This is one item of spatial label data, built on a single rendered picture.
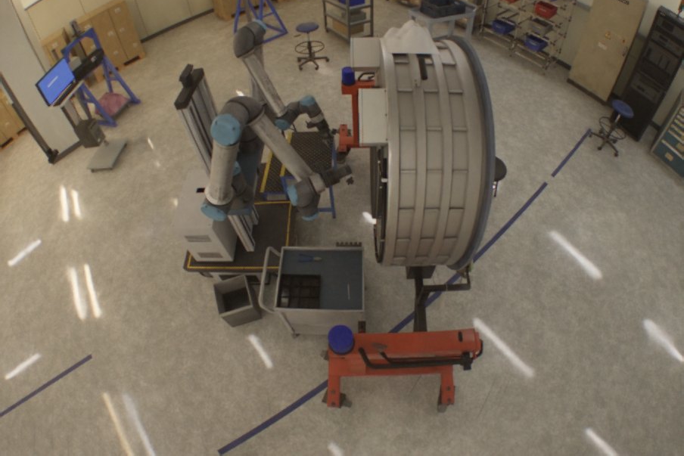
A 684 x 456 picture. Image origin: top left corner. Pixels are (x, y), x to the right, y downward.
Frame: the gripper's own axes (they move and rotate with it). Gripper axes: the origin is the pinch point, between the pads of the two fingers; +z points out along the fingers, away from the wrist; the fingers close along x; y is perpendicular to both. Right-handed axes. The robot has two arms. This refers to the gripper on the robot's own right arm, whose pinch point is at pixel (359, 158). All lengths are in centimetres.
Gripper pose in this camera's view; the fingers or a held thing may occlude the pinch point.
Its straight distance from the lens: 158.2
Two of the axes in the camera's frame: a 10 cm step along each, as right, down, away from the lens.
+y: 4.1, 9.0, 1.3
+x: 1.4, 0.8, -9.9
